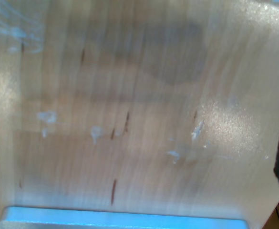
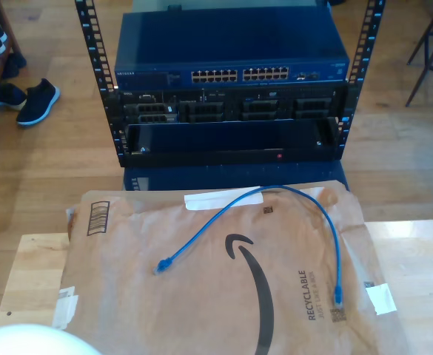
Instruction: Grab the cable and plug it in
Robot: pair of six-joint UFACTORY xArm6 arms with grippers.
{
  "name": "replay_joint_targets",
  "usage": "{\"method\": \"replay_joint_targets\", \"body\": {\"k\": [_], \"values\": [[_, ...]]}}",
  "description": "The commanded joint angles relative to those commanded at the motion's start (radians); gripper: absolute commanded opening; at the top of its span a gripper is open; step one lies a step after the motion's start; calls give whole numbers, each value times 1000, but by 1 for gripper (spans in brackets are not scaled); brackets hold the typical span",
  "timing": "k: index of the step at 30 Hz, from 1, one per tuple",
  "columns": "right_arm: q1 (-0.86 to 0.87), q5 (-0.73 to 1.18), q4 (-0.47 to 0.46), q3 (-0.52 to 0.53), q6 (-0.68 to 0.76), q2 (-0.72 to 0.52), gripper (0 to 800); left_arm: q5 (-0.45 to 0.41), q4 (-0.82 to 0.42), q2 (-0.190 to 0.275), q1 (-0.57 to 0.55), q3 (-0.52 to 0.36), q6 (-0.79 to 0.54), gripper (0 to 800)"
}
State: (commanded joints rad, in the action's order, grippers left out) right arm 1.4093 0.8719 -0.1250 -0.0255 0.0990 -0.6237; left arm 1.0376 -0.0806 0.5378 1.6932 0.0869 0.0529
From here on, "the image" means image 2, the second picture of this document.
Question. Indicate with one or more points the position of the dark blue base box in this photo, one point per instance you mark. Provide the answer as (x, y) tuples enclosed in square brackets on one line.
[(201, 178)]

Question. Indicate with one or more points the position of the brown wooden shoe rack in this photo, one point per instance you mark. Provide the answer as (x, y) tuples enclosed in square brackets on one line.
[(9, 27)]

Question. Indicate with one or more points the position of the black rack server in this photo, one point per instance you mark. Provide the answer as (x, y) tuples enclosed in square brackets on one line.
[(220, 107)]

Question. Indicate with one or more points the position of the dark sneaker pale sole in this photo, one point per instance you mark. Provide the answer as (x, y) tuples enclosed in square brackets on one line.
[(10, 96), (38, 103)]

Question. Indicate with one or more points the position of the brown packing paper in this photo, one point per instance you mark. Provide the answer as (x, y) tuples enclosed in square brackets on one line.
[(146, 277)]

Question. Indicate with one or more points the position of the black equipment rack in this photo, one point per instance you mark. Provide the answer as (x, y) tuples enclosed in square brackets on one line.
[(94, 48)]

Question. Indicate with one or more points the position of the plain dark shoe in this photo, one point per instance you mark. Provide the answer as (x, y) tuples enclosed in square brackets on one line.
[(14, 66)]

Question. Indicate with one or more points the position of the blue network switch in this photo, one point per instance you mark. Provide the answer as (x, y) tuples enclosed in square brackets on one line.
[(231, 44)]

